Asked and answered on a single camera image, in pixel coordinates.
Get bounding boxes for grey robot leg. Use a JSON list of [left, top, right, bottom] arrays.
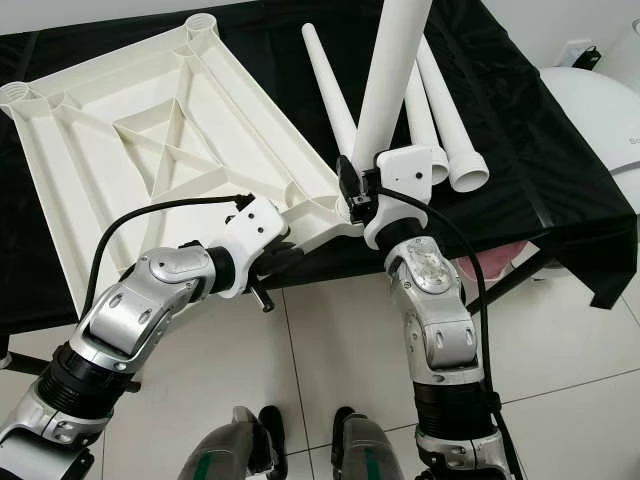
[[180, 405, 286, 480], [332, 407, 411, 480]]

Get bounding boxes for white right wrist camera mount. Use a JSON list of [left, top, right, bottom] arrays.
[[363, 145, 449, 251]]

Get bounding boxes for black metal table leg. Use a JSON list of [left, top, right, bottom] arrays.
[[485, 250, 561, 311], [5, 352, 66, 379]]

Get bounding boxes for grey robot left leg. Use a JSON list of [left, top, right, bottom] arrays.
[[180, 405, 286, 480]]

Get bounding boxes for white wall socket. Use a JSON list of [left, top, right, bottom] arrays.
[[565, 40, 593, 63]]

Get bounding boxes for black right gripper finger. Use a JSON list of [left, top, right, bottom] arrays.
[[337, 154, 365, 202]]

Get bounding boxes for white plastic table top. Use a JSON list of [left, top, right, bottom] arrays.
[[0, 12, 366, 336]]

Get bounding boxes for grey robot right leg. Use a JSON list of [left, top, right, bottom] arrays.
[[332, 407, 411, 480]]

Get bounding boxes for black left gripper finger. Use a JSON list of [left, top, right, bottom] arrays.
[[264, 244, 307, 280]]

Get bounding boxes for black tablecloth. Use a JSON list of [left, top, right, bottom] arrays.
[[0, 0, 640, 361]]

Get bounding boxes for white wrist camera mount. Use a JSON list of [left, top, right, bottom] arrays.
[[363, 145, 449, 251], [215, 195, 293, 299]]

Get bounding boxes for white plastic table leg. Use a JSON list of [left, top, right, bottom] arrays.
[[403, 60, 451, 186], [335, 0, 433, 216], [302, 23, 361, 161], [415, 35, 491, 193]]

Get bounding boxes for pink object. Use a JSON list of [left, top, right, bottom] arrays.
[[455, 250, 531, 286]]

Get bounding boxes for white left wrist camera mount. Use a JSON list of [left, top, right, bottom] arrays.
[[215, 195, 293, 299]]

